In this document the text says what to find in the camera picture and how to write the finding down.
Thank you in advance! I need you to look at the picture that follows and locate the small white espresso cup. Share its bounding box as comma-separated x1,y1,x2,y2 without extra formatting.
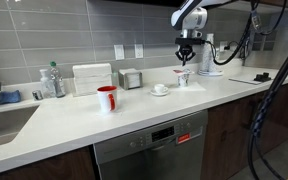
153,83,169,94

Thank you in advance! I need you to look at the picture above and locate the grey framed wall panel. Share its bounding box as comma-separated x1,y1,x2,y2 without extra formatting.
249,28,279,53

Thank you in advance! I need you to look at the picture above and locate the short printed paper cup stack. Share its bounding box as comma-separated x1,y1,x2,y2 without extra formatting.
208,48,221,74

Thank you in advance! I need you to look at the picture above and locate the plastic bottle green cap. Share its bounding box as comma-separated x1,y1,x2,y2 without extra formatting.
49,60,67,99

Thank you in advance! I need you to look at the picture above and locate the blue sponge cloth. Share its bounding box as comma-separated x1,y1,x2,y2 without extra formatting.
0,89,22,105

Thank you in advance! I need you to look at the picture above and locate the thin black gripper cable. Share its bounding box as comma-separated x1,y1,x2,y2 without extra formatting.
207,0,288,66

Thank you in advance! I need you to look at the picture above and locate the metal napkin holder box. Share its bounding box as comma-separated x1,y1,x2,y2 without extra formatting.
118,68,144,91

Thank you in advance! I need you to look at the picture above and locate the white mug red handle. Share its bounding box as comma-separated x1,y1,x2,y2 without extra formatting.
96,85,119,114

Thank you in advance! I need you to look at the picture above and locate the small black object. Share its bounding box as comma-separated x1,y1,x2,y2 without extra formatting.
253,72,272,83

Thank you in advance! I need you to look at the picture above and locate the white light switch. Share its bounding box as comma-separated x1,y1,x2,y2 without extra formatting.
113,44,126,61

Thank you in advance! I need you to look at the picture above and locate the small metal can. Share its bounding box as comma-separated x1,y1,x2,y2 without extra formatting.
31,89,44,101

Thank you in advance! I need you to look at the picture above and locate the round white tray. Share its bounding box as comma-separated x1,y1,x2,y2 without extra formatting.
197,69,224,78

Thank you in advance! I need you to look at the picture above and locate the white rectangular mat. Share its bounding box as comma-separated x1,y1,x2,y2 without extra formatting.
228,74,276,86

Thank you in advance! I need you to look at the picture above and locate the tall printed paper cup stack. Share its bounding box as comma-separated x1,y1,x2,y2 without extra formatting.
201,33,216,74

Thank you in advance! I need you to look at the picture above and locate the small white saucer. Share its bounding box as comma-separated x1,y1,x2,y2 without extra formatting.
149,89,169,97

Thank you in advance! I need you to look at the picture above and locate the clear soap dispenser bottle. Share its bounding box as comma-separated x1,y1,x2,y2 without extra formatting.
38,68,57,99

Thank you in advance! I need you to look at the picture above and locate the dark under-sink cabinet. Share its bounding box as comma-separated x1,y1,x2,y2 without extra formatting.
0,145,98,180

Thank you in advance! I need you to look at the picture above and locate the stainless steel dishwasher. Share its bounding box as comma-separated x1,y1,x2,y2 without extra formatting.
93,109,209,180

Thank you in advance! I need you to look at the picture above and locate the white paper towel stack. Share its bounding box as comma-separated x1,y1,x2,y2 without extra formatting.
72,63,113,97

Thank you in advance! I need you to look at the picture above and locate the thick black cable bundle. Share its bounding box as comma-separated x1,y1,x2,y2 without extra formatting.
247,33,288,180

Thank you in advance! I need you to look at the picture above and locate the dark wood cabinet door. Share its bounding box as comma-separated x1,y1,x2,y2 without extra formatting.
254,79,288,161
200,94,258,180

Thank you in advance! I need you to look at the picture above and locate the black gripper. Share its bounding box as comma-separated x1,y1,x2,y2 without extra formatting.
174,37,206,63

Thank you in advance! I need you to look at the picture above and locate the white wall outlet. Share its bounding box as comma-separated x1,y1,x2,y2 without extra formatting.
134,43,144,60
219,40,229,53

